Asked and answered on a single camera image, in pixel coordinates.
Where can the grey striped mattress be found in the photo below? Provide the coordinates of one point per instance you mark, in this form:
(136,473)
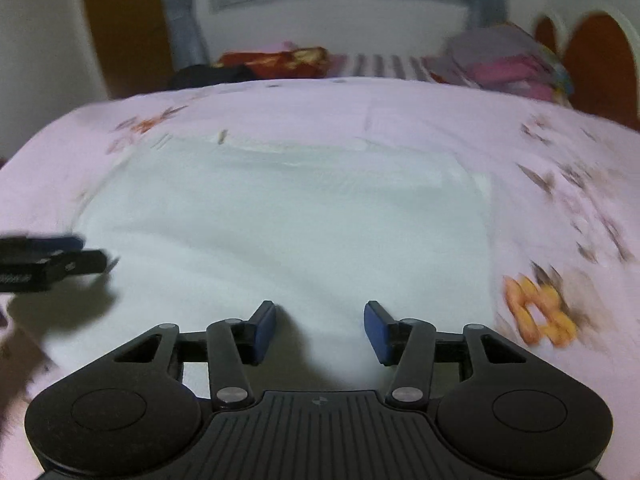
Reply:
(385,64)

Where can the bed with pink floral sheet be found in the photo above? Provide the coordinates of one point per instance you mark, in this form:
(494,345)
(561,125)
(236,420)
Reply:
(350,110)

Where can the brown wooden door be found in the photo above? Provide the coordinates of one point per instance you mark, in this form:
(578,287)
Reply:
(125,30)

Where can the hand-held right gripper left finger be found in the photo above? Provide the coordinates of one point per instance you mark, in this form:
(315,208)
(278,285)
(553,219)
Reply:
(264,332)

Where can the red and white headboard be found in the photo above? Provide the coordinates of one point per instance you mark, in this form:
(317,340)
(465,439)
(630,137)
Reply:
(602,60)

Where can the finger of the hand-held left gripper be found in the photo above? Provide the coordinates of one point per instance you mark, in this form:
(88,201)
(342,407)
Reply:
(40,247)
(87,261)

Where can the black cloth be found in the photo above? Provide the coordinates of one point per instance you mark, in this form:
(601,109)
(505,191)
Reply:
(205,76)

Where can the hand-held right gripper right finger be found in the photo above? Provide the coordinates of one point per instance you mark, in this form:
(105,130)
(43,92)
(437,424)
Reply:
(377,332)

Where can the white knitted sweater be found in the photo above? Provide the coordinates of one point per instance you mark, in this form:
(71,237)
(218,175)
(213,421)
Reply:
(300,240)

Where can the pile of colourful clothes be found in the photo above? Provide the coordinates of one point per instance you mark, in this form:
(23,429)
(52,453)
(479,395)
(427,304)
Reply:
(500,62)

